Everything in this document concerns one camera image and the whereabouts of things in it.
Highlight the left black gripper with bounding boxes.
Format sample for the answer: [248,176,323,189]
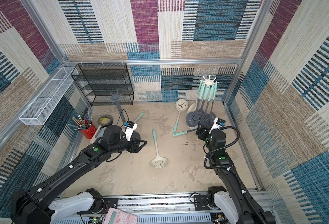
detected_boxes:
[110,135,148,156]

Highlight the white skimmer front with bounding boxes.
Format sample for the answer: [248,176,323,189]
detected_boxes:
[150,129,168,169]

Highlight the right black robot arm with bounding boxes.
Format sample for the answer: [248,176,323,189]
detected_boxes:
[196,126,276,224]

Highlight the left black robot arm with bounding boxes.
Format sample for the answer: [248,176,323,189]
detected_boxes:
[10,125,147,224]

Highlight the grey skimmer by white stand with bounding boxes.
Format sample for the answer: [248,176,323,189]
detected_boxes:
[173,128,197,137]

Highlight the grey utensil rack stand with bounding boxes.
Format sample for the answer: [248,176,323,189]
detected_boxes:
[110,91,126,123]

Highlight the white utensil rack stand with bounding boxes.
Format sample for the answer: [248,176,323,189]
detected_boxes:
[187,75,219,132]

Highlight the black tape roll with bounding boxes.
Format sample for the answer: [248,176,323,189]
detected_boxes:
[97,114,113,127]

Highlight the red pencil cup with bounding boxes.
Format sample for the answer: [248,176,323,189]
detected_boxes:
[67,111,97,140]

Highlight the pink calculator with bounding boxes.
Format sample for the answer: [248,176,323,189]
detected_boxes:
[103,208,138,224]

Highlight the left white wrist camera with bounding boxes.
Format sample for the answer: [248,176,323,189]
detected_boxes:
[124,120,138,141]

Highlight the black wire mesh shelf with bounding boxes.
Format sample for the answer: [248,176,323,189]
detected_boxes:
[71,63,134,106]

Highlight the white wire mesh basket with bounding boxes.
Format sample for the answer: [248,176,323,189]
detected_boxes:
[19,67,75,126]

